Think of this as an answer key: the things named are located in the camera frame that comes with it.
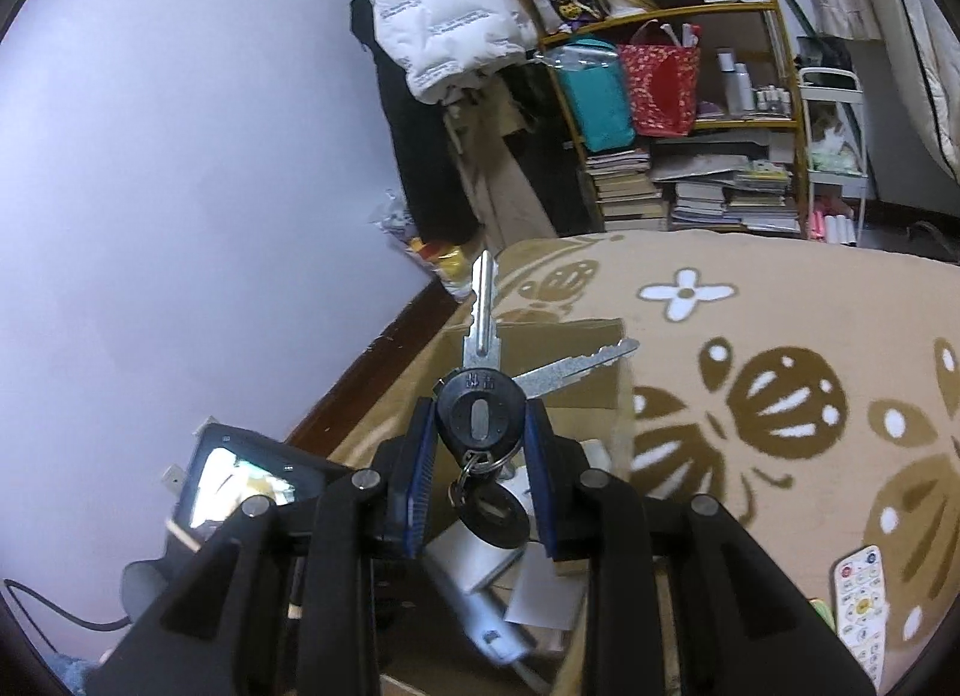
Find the stack of books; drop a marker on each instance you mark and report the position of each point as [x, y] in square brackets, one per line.
[717, 183]

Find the white square box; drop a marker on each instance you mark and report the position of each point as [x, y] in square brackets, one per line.
[597, 455]

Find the white charger block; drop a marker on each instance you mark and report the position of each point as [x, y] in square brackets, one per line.
[543, 597]

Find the teal bag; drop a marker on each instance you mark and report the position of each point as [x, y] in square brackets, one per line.
[593, 80]

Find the green oval Pochacco remote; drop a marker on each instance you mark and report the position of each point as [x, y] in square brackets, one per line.
[824, 611]

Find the white trolley rack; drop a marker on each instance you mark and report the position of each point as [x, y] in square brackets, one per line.
[838, 180]

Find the beige patterned blanket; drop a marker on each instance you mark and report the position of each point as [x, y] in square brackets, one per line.
[812, 389]

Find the cardboard box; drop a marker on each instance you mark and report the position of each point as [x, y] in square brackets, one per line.
[612, 538]

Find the snack bags on floor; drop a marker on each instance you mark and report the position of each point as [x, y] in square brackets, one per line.
[443, 260]

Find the black key bunch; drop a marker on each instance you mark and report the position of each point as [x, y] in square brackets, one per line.
[516, 477]

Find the white remote control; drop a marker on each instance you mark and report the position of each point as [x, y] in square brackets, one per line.
[861, 609]

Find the red tote bag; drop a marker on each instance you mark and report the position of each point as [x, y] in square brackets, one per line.
[661, 75]

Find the wooden bookshelf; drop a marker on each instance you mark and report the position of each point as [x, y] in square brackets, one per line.
[747, 85]

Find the white switch panel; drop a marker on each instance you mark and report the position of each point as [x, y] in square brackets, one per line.
[467, 561]

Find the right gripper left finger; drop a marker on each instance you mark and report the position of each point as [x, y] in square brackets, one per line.
[280, 600]

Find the white puffer jacket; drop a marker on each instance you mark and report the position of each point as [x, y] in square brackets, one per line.
[449, 46]

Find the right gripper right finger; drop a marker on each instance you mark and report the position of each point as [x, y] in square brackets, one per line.
[741, 626]

